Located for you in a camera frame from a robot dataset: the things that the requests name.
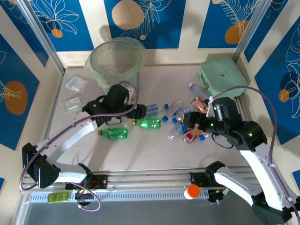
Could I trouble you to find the green bottle with yellow cap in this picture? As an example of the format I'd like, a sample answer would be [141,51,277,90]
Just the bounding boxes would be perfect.
[97,127,129,140]
[131,118,162,130]

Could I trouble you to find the red label bottle blue cap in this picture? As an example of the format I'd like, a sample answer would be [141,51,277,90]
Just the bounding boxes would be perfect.
[182,127,206,144]

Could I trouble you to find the clear bottle blue white label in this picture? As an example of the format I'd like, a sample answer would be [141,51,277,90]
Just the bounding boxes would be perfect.
[145,103,170,117]

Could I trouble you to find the small bottle round blue label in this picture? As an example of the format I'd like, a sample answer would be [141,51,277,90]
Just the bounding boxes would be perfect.
[175,122,188,135]

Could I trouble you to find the clear labelled bottle blue cap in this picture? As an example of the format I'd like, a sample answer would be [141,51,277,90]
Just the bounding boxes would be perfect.
[172,106,192,124]

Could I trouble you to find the small orange plastic bottle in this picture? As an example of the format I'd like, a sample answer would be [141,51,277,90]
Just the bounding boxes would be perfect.
[192,97,209,113]

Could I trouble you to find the cluster of clear blue-cap bottles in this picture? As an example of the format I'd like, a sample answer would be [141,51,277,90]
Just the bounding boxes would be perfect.
[162,100,185,122]

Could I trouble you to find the bluish clear bottle grey cap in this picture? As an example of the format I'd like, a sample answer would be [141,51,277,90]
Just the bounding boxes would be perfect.
[188,82,210,98]

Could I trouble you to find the clear plastic trash bin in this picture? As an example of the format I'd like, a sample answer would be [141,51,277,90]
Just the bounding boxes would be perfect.
[84,37,147,89]

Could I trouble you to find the translucent grey waste bin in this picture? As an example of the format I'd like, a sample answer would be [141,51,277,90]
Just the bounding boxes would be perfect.
[103,70,140,105]

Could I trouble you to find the clear plastic clamshell container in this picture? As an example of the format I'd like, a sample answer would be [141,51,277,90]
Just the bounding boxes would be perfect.
[61,97,82,111]
[65,76,87,91]

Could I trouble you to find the mint green zip case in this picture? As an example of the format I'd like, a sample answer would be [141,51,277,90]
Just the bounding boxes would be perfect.
[198,58,248,99]

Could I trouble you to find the white bottle with orange cap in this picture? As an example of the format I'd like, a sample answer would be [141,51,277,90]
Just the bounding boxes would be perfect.
[183,184,201,201]

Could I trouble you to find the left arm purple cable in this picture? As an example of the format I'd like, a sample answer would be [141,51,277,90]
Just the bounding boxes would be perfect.
[19,81,140,211]

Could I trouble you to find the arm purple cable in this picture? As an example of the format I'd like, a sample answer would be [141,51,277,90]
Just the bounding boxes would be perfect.
[19,81,140,211]
[212,85,300,218]

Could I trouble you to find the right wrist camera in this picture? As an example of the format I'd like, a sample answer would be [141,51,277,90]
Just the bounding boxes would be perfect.
[203,96,216,118]

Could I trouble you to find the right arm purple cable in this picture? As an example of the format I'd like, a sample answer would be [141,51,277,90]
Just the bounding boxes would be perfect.
[212,85,300,218]

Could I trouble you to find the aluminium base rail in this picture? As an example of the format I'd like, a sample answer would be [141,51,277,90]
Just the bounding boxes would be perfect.
[20,166,275,192]

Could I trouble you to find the white slotted cable duct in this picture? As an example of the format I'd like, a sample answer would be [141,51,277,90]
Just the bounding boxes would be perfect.
[29,189,210,203]

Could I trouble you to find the aluminium frame post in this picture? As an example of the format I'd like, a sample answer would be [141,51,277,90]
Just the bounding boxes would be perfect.
[232,0,274,64]
[14,0,66,75]

